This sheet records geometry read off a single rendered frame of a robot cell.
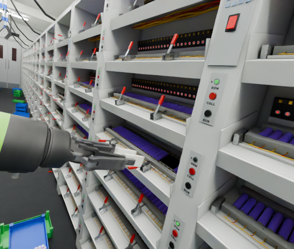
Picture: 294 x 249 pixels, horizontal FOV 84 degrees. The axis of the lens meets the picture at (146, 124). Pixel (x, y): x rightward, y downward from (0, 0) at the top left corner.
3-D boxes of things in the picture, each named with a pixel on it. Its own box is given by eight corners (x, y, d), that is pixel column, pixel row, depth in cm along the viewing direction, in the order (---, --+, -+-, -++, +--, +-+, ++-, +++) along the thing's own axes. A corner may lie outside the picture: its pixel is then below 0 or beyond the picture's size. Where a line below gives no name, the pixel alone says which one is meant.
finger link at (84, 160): (68, 145, 32) (70, 155, 28) (94, 149, 35) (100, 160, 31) (64, 156, 33) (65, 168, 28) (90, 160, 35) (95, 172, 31)
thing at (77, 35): (103, 32, 90) (99, 2, 85) (73, 42, 135) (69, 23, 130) (134, 33, 101) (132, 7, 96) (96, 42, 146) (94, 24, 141)
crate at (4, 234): (-2, 257, 103) (-2, 247, 101) (0, 232, 118) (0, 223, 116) (52, 237, 122) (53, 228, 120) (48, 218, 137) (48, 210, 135)
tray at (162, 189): (170, 209, 51) (170, 186, 47) (96, 140, 96) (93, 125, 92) (207, 179, 62) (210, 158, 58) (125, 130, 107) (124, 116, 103)
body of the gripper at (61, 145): (33, 155, 34) (78, 159, 40) (38, 177, 27) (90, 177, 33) (45, 121, 33) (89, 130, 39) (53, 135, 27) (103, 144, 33)
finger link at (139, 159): (122, 152, 40) (124, 154, 39) (143, 155, 45) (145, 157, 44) (118, 164, 40) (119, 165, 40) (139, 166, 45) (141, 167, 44)
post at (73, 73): (58, 194, 165) (74, 1, 128) (56, 189, 172) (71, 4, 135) (78, 189, 178) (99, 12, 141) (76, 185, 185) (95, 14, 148)
